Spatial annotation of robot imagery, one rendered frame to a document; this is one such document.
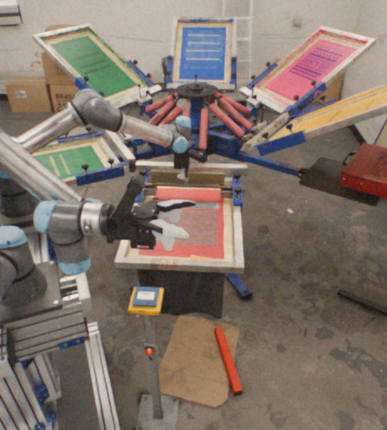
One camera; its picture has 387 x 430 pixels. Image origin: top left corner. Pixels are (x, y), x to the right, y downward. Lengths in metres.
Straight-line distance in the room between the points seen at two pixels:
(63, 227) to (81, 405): 1.53
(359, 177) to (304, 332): 1.13
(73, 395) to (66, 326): 0.95
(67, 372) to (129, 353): 0.44
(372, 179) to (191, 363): 1.52
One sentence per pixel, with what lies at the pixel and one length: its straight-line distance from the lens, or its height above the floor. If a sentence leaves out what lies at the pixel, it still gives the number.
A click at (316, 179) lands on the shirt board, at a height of 0.95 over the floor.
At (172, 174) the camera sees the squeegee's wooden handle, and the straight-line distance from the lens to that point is 2.11.
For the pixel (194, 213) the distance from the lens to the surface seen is 2.09.
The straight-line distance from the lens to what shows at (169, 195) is 2.25.
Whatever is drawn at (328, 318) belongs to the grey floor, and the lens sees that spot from 2.96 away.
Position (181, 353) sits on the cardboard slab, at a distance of 2.61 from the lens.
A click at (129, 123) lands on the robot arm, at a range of 1.69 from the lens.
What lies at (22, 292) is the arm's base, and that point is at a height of 1.31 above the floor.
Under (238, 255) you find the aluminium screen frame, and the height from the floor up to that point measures 0.99.
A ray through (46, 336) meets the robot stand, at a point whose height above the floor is 1.09.
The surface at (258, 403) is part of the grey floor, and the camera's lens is 2.49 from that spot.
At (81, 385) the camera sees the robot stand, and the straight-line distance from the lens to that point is 2.35.
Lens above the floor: 2.17
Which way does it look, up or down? 36 degrees down
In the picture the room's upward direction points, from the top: straight up
